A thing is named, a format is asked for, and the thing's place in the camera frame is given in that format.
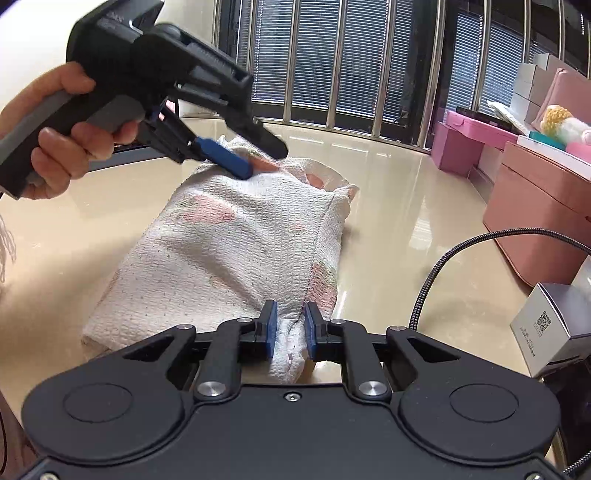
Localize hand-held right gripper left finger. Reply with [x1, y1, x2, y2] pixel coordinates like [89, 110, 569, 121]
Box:
[121, 300, 279, 400]

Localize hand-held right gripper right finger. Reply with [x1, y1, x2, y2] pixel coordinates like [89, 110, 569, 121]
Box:
[304, 302, 462, 402]

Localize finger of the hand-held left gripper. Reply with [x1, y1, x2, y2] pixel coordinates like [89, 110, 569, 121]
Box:
[178, 33, 290, 160]
[145, 108, 255, 181]

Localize cream floral pants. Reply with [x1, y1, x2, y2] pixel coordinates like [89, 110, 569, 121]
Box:
[82, 135, 361, 385]

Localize person's left hand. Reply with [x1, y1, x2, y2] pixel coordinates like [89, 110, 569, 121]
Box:
[0, 62, 140, 200]

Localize metal window grille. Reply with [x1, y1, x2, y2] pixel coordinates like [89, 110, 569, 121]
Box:
[215, 0, 591, 154]

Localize white printed small box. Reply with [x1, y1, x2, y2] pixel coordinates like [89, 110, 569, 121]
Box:
[510, 265, 591, 378]

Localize pink storage case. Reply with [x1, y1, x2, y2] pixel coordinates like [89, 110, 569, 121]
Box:
[482, 140, 591, 288]

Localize flat black box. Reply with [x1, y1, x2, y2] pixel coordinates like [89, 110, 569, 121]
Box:
[455, 106, 528, 136]

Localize white paper packet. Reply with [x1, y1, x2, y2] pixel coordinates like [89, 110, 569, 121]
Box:
[486, 99, 539, 136]

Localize teal flat box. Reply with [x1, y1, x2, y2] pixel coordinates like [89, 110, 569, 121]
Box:
[528, 131, 567, 151]

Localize yellow white fluffy toy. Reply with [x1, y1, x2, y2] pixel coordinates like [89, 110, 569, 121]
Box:
[539, 104, 591, 145]

